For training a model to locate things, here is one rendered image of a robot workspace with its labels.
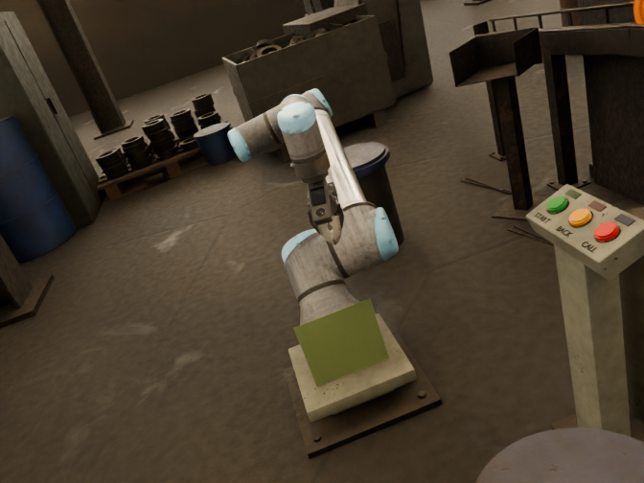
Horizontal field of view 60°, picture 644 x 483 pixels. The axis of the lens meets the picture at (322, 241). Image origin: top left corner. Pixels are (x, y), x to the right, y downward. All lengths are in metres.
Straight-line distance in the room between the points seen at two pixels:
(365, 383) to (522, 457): 0.74
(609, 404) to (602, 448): 0.44
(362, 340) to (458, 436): 0.35
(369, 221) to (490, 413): 0.61
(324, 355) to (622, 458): 0.88
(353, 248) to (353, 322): 0.21
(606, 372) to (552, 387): 0.36
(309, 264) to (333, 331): 0.20
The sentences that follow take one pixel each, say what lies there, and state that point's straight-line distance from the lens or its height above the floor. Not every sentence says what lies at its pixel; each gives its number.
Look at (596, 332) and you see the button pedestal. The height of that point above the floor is 0.37.
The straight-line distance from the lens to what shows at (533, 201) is 2.59.
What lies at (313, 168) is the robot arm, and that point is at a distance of 1.37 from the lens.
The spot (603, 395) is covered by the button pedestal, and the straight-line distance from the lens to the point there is 1.37.
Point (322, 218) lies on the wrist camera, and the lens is 1.35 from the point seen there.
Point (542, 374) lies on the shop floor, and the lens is 1.72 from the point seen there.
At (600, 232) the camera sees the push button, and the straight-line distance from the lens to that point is 1.11.
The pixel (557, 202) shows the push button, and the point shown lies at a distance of 1.22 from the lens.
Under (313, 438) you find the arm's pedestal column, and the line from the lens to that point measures 1.66.
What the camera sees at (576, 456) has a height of 0.43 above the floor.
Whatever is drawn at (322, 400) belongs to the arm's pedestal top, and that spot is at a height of 0.12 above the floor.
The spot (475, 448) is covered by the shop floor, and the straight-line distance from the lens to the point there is 1.55.
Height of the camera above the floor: 1.16
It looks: 25 degrees down
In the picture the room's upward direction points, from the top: 19 degrees counter-clockwise
